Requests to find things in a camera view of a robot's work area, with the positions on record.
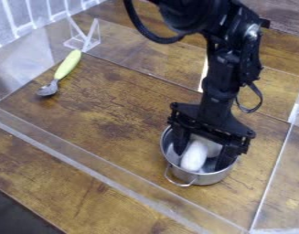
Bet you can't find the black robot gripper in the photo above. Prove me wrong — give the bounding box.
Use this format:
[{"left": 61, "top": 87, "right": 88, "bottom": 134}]
[{"left": 167, "top": 91, "right": 255, "bottom": 171}]

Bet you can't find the white plush mushroom red cap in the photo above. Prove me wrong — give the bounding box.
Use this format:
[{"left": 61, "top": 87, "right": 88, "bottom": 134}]
[{"left": 179, "top": 134, "right": 222, "bottom": 172}]

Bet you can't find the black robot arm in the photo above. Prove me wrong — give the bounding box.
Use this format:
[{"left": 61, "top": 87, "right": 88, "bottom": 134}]
[{"left": 149, "top": 0, "right": 263, "bottom": 170}]

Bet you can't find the silver metal pot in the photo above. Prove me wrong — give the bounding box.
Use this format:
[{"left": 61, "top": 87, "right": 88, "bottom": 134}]
[{"left": 160, "top": 127, "right": 234, "bottom": 187}]

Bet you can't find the black strip on table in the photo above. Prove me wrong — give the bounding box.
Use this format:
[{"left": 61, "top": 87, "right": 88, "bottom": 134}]
[{"left": 260, "top": 18, "right": 270, "bottom": 28}]

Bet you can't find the clear acrylic triangular stand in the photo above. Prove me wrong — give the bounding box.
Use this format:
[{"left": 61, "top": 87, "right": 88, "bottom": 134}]
[{"left": 64, "top": 17, "right": 101, "bottom": 52}]

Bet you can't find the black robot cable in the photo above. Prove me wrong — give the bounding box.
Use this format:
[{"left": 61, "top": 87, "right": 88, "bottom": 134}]
[{"left": 121, "top": 0, "right": 186, "bottom": 45}]

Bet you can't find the clear acrylic enclosure wall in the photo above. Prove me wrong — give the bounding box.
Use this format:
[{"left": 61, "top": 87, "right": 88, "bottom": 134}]
[{"left": 0, "top": 109, "right": 299, "bottom": 234}]

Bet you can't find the yellow-green handled metal spoon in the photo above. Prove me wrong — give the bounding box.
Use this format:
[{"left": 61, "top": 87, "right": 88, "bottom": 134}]
[{"left": 36, "top": 49, "right": 81, "bottom": 96}]

